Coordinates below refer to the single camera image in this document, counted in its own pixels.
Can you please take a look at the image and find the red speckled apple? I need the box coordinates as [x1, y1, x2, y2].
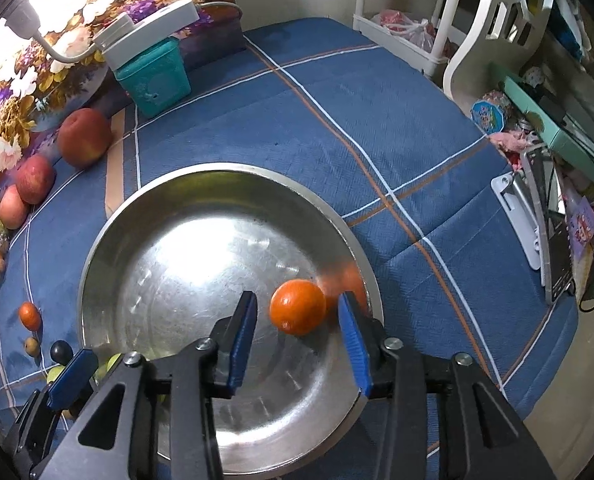
[15, 154, 56, 205]

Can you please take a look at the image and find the flower painting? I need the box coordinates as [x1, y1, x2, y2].
[0, 0, 246, 306]

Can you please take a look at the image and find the round stainless steel bowl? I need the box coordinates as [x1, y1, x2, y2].
[78, 162, 384, 479]

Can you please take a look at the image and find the white metal bracket panel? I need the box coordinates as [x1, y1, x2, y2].
[490, 172, 541, 271]

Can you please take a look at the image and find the brown kiwi near tangerine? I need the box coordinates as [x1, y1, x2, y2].
[24, 336, 41, 359]

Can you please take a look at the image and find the teal plastic box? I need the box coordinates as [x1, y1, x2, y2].
[115, 37, 191, 118]

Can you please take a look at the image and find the white ornate chair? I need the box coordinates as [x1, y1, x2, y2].
[442, 0, 554, 114]

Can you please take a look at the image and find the dark plum on cloth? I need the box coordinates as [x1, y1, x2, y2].
[50, 339, 74, 366]

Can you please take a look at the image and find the small tangerine on cloth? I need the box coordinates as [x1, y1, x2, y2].
[17, 301, 42, 332]

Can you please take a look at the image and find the blue plaid tablecloth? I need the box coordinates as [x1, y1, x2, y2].
[0, 15, 580, 480]

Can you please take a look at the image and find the green apple on cloth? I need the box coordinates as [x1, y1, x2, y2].
[46, 365, 65, 384]

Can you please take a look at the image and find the pink pale apple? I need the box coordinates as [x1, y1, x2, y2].
[0, 184, 28, 231]

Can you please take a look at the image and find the round colourful tin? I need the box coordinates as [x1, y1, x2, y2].
[470, 100, 505, 134]

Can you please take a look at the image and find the small tangerine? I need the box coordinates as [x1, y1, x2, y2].
[17, 301, 42, 332]
[269, 278, 326, 337]

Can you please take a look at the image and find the white shelf rack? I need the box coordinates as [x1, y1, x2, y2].
[352, 0, 463, 86]

